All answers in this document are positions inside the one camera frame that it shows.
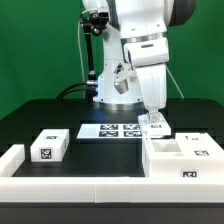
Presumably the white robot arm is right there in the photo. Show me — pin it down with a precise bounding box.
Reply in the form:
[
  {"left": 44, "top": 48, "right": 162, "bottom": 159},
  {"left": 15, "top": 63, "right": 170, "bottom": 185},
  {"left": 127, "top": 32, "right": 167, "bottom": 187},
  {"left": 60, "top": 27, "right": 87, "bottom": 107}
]
[{"left": 80, "top": 0, "right": 197, "bottom": 122}]

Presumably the white cabinet door panel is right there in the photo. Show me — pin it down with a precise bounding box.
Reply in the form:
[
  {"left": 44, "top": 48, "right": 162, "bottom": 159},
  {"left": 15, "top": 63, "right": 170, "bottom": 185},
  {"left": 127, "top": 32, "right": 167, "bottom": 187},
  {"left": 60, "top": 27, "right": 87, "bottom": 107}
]
[
  {"left": 138, "top": 112, "right": 171, "bottom": 138},
  {"left": 175, "top": 133, "right": 224, "bottom": 157}
]

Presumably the white small cabinet top block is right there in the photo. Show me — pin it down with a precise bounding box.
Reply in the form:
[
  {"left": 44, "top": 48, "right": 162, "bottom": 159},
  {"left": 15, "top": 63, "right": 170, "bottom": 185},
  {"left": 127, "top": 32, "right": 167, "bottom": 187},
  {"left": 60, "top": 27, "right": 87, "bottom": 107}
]
[{"left": 30, "top": 129, "right": 70, "bottom": 162}]

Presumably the black cable bundle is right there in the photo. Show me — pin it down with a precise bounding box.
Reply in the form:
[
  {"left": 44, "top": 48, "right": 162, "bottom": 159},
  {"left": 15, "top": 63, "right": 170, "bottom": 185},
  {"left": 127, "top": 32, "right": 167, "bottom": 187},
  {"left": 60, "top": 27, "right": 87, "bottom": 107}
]
[{"left": 55, "top": 79, "right": 100, "bottom": 100}]

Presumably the white cabinet body box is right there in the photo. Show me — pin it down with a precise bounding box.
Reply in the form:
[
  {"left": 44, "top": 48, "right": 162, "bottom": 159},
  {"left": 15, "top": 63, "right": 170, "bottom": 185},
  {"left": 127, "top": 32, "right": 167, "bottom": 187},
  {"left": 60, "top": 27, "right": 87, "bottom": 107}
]
[{"left": 142, "top": 134, "right": 224, "bottom": 179}]

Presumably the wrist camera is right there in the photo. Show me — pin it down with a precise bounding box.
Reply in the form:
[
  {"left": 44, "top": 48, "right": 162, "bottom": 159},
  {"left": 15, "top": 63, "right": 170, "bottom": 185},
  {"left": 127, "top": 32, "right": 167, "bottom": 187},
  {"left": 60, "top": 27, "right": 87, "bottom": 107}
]
[{"left": 114, "top": 69, "right": 137, "bottom": 94}]

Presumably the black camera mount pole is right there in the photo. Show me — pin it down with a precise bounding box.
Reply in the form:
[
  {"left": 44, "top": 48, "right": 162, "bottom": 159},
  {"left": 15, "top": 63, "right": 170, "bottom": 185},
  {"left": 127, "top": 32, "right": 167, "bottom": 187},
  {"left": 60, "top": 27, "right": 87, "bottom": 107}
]
[{"left": 80, "top": 12, "right": 109, "bottom": 80}]

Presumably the white thin cable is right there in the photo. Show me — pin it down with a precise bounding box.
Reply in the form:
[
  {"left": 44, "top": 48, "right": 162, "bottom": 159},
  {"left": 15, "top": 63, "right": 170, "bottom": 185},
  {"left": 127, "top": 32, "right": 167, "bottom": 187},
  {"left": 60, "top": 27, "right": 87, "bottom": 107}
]
[{"left": 77, "top": 9, "right": 88, "bottom": 99}]

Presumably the white U-shaped fence wall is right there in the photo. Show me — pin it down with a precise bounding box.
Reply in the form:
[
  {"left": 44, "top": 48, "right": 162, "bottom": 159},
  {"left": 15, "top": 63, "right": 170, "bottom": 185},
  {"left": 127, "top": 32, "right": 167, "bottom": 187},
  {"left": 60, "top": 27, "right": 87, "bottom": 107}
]
[{"left": 0, "top": 144, "right": 224, "bottom": 203}]

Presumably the white marker base sheet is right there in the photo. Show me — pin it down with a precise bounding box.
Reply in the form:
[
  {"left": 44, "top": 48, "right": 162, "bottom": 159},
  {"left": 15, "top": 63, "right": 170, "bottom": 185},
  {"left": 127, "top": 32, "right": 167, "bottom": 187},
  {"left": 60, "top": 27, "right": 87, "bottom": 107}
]
[{"left": 77, "top": 124, "right": 142, "bottom": 139}]

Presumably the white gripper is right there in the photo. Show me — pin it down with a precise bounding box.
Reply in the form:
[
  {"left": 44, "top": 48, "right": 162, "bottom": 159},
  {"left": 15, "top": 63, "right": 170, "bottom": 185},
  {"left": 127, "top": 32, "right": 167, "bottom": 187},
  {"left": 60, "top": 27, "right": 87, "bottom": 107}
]
[{"left": 136, "top": 64, "right": 167, "bottom": 122}]

